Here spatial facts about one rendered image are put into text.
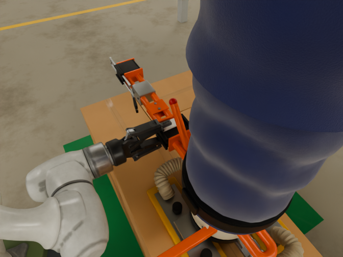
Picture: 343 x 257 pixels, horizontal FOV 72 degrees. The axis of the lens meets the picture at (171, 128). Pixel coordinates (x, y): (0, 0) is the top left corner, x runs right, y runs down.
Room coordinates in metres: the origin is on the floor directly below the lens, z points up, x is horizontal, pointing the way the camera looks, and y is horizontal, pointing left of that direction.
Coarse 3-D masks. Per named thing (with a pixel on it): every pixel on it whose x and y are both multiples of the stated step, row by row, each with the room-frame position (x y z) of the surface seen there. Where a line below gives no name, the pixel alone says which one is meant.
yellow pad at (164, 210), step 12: (168, 180) 0.37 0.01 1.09; (156, 192) 0.33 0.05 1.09; (180, 192) 0.33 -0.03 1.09; (156, 204) 0.29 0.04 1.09; (168, 204) 0.29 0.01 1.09; (180, 204) 0.28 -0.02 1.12; (168, 216) 0.26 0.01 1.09; (180, 216) 0.26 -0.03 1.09; (168, 228) 0.22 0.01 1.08; (180, 240) 0.19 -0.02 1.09; (192, 252) 0.16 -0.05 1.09; (204, 252) 0.16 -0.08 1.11; (216, 252) 0.16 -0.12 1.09
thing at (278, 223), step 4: (280, 220) 0.25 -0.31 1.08; (276, 224) 0.23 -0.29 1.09; (280, 224) 0.24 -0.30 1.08; (284, 224) 0.24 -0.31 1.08; (268, 228) 0.22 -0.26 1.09; (268, 232) 0.21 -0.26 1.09; (252, 236) 0.21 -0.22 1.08; (256, 236) 0.20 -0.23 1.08; (256, 240) 0.19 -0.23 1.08; (260, 240) 0.19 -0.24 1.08; (260, 244) 0.18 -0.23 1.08; (276, 244) 0.18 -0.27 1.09; (280, 244) 0.18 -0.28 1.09; (260, 248) 0.18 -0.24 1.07; (264, 248) 0.17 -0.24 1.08; (280, 248) 0.17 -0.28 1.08; (284, 248) 0.17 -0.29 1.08
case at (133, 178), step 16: (128, 160) 0.45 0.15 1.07; (144, 160) 0.45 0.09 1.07; (160, 160) 0.46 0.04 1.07; (128, 176) 0.39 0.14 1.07; (144, 176) 0.39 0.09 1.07; (176, 176) 0.39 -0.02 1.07; (128, 192) 0.34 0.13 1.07; (144, 192) 0.34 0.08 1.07; (128, 208) 0.31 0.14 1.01; (144, 208) 0.29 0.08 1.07; (144, 224) 0.24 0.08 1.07; (160, 224) 0.24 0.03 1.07; (288, 224) 0.24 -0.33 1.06; (144, 240) 0.20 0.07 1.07; (160, 240) 0.20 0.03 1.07; (304, 240) 0.20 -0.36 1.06; (240, 256) 0.16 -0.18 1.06; (304, 256) 0.16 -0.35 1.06; (320, 256) 0.16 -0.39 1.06
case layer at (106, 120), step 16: (160, 80) 1.59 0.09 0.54; (176, 80) 1.59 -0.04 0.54; (128, 96) 1.39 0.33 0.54; (160, 96) 1.39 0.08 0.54; (176, 96) 1.39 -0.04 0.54; (192, 96) 1.39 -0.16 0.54; (96, 112) 1.22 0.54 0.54; (112, 112) 1.22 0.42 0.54; (128, 112) 1.22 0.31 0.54; (144, 112) 1.22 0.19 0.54; (96, 128) 1.06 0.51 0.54; (112, 128) 1.06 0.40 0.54; (112, 176) 0.70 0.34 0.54
